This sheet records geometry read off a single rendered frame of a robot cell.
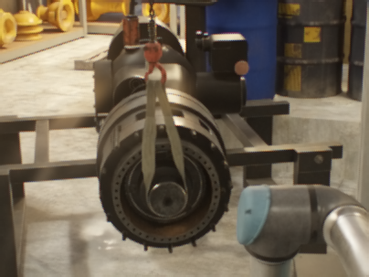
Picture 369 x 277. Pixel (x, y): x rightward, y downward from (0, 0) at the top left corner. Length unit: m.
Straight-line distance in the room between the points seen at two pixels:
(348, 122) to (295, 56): 0.82
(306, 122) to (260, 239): 3.89
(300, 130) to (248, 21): 0.88
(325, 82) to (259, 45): 0.68
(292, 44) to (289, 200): 4.38
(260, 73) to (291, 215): 4.15
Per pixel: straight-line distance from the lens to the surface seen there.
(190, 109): 2.97
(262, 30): 5.45
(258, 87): 5.52
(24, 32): 10.48
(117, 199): 2.73
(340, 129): 5.24
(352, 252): 1.24
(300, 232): 1.40
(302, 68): 5.74
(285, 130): 5.33
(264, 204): 1.39
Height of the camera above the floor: 1.86
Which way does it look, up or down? 18 degrees down
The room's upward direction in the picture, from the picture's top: 1 degrees counter-clockwise
